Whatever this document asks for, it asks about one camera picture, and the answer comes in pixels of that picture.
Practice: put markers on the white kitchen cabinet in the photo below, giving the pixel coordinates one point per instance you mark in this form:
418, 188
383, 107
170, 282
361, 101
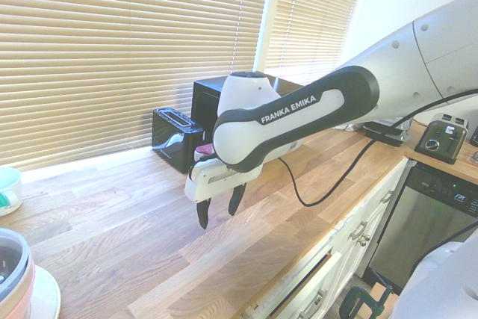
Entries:
347, 251

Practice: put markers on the black flat tray appliance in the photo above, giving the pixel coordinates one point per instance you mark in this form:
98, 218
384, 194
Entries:
386, 134

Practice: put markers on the stainless steel dishwasher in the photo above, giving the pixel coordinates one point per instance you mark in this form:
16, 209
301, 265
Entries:
422, 222

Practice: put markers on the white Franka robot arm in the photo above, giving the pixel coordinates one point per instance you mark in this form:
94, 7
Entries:
284, 124

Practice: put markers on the wrist camera with red part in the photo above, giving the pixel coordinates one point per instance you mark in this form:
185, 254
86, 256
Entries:
203, 151

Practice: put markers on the narrow beige window blind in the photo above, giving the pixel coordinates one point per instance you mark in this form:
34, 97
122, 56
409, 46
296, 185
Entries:
313, 20

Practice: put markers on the green clamp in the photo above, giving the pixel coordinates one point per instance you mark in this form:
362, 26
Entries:
358, 302

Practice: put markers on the black box-shaped oven appliance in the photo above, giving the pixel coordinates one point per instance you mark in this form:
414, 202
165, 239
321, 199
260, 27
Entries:
205, 102

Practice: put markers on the stainless steel two-slot toaster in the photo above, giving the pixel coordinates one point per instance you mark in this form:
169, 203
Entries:
442, 137

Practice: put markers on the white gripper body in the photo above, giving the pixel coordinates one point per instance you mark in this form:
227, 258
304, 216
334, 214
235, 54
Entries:
209, 182

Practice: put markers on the pink bowl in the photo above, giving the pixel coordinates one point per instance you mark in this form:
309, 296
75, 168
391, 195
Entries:
20, 296

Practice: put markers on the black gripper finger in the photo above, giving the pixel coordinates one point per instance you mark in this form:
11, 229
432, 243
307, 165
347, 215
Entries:
203, 216
236, 201

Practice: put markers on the grey plastic container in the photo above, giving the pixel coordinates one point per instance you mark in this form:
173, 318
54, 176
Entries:
11, 259

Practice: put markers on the white plate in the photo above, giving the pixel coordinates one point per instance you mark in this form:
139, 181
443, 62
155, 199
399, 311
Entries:
46, 296

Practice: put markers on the black single-slot toaster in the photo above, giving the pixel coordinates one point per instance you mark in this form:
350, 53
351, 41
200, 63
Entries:
175, 139

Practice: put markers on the wide beige window blind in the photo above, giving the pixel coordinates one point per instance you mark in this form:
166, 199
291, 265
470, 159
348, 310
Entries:
112, 54

